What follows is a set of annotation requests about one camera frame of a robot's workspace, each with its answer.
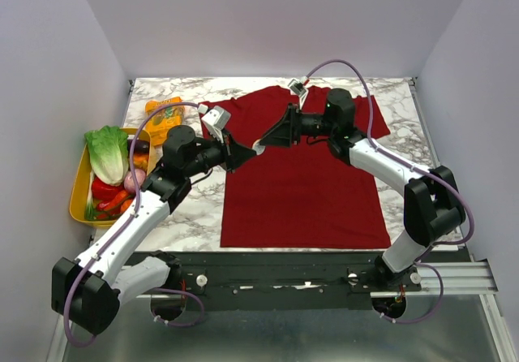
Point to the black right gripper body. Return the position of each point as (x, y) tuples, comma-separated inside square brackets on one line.
[(293, 125)]

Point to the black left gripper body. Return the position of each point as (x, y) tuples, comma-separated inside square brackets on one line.
[(209, 156)]

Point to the small gold brooch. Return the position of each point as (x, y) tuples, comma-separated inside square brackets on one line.
[(258, 147)]

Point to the red t-shirt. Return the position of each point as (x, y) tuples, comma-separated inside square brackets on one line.
[(301, 197)]

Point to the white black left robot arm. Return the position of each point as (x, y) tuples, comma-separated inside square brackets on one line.
[(90, 290)]

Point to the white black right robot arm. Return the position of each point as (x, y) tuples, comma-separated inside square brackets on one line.
[(432, 207)]

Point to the orange snack packet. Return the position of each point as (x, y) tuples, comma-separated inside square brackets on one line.
[(160, 123)]

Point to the toy purple eggplant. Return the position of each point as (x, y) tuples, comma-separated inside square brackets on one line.
[(141, 146)]

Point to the toy orange pumpkin piece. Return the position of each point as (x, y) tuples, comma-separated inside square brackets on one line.
[(140, 161)]

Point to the toy pink onion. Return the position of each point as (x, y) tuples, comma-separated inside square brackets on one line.
[(133, 185)]

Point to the toy orange carrot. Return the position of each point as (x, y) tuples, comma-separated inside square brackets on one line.
[(114, 206)]

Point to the toy green lettuce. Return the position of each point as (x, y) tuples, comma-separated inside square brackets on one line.
[(108, 154)]

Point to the toy red bell pepper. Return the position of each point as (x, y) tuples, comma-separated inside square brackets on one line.
[(103, 191)]

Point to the yellow plastic basket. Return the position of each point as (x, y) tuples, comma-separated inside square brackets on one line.
[(82, 186)]

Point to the toy green onion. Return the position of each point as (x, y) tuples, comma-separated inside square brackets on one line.
[(97, 210)]

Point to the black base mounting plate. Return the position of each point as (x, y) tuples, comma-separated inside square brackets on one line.
[(258, 281)]

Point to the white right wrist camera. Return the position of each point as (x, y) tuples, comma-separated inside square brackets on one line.
[(298, 88)]

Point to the aluminium frame rail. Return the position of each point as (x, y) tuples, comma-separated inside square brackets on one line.
[(463, 324)]

